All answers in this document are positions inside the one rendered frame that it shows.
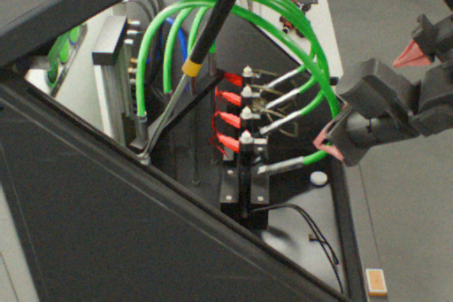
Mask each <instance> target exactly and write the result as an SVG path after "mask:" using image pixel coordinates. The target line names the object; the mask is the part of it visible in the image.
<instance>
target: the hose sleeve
mask: <svg viewBox="0 0 453 302"><path fill-rule="evenodd" d="M303 158H304V156H302V157H300V158H297V159H289V160H286V161H283V162H280V163H277V164H271V165H269V166H267V167H266V172H267V173H268V174H280V173H282V172H286V171H288V170H292V169H295V168H302V167H304V166H307V165H305V164H304V163H303Z"/></svg>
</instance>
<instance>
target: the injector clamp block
mask: <svg viewBox="0 0 453 302"><path fill-rule="evenodd" d="M229 106H230V105H229ZM230 107H235V117H237V118H240V115H241V107H240V106H230ZM266 126H267V117H266V114H265V115H263V114H262V115H261V120H253V134H254V133H257V132H259V131H260V129H261V128H265V127H266ZM239 138H240V129H239V128H235V141H237V142H239ZM260 155H261V157H262V158H263V160H264V161H263V162H261V163H260V164H257V165H256V166H254V167H252V168H251V169H250V198H249V213H250V229H261V230H268V217H269V210H268V211H263V212H261V213H257V212H254V213H252V212H251V211H252V210H254V209H261V208H266V207H269V204H270V200H269V176H266V177H263V178H262V177H261V174H260V173H259V168H260V167H262V166H267V165H268V141H267V144H259V143H254V144H253V157H252V158H256V157H258V156H260ZM240 211H241V169H240V167H239V153H238V152H236V151H234V165H233V166H225V165H224V153H223V164H222V175H221V186H220V212H221V213H223V214H224V215H226V216H227V217H229V218H230V219H231V220H234V221H235V222H236V223H237V224H239V212H240Z"/></svg>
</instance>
